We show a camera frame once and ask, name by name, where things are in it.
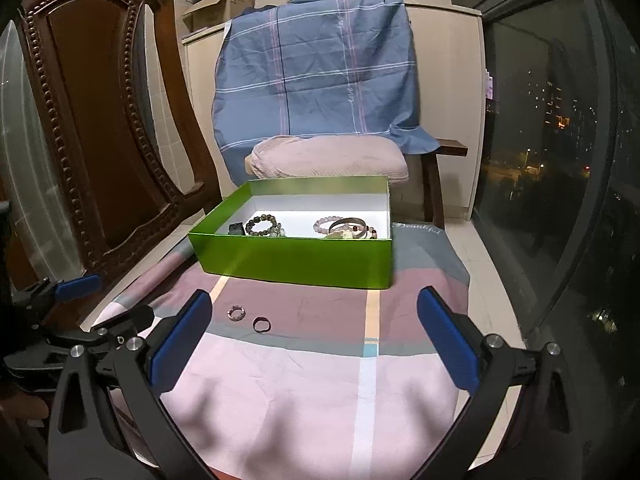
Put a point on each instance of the pink and grey striped sheet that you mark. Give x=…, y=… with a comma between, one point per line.
x=300, y=360

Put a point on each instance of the green cardboard box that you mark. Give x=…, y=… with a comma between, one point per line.
x=290, y=260

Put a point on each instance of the silver bangle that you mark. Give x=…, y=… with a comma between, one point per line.
x=357, y=219

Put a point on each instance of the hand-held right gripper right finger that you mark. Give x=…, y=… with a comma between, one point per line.
x=447, y=340

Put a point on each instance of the pink cushion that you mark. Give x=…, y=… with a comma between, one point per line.
x=325, y=157

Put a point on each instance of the dark wooden armchair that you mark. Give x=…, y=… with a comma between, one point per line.
x=450, y=147

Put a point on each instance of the brown cardboard box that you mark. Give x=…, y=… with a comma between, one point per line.
x=220, y=7

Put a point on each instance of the carved wooden chair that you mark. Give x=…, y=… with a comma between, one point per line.
x=100, y=110

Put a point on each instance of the blue plaid cloth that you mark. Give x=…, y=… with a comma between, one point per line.
x=315, y=70

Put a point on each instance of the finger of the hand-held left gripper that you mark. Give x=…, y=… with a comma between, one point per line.
x=130, y=317
x=77, y=287

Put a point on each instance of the pale green jade trinket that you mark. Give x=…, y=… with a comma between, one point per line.
x=278, y=233

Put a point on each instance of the dark glass window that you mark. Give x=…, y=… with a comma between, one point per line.
x=550, y=160

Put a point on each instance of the beige wrist watch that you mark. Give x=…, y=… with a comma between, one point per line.
x=340, y=234

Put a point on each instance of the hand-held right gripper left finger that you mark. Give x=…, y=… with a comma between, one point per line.
x=180, y=340

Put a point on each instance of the black wrist watch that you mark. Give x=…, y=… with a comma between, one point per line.
x=235, y=229

